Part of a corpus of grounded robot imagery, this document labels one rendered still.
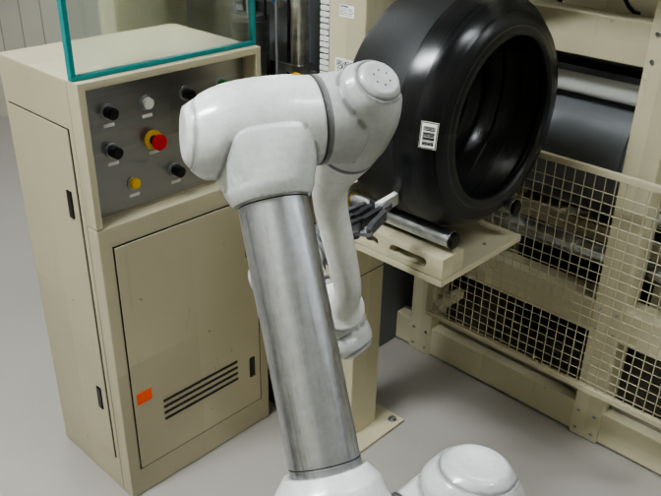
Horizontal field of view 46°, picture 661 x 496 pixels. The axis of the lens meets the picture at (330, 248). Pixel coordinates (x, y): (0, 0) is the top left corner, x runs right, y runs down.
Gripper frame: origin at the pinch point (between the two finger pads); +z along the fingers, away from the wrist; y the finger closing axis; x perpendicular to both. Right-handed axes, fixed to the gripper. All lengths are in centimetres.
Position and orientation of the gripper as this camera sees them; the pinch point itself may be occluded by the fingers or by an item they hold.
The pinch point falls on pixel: (387, 203)
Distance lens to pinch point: 184.2
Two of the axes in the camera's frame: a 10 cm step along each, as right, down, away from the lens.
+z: 6.9, -4.3, 5.8
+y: -7.2, -3.3, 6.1
